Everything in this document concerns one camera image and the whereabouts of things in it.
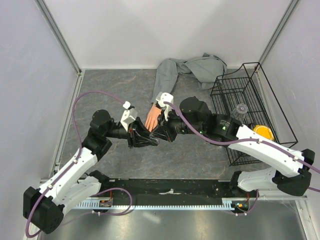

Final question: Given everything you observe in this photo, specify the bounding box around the grey shirt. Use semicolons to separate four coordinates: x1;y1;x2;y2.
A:
151;53;228;103

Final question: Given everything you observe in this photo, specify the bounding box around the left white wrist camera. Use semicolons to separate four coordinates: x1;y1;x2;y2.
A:
120;101;138;131

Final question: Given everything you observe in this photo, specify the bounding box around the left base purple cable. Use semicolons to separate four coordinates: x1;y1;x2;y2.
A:
90;187;133;217

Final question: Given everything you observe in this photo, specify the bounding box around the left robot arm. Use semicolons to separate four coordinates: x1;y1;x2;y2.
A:
23;108;159;238

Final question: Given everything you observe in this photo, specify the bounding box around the yellow lidded container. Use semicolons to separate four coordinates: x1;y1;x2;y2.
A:
253;125;275;141

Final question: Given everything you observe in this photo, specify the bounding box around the grey slotted cable duct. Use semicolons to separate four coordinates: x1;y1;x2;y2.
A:
74;198;235;211

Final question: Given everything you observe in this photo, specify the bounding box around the black wire rack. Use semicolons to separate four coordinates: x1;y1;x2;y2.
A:
210;61;299;167

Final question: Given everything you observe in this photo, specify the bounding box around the clear plastic jar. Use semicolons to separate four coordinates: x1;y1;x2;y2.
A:
230;103;249;123

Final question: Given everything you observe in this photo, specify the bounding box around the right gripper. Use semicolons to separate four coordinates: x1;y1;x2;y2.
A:
150;106;204;142

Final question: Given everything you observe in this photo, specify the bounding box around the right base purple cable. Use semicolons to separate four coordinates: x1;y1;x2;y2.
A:
232;188;260;217

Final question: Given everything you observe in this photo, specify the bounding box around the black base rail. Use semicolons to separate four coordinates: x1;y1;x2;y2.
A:
100;179;246;206

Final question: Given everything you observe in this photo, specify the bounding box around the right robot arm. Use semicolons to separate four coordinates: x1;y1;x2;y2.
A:
145;92;319;197

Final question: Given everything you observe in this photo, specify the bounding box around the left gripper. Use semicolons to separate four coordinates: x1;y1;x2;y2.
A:
104;116;159;149

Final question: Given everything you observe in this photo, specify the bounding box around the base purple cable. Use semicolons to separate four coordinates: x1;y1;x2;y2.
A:
90;187;133;217
232;188;260;217

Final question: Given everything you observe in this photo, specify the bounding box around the mannequin hand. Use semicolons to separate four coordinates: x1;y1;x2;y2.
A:
145;104;162;132

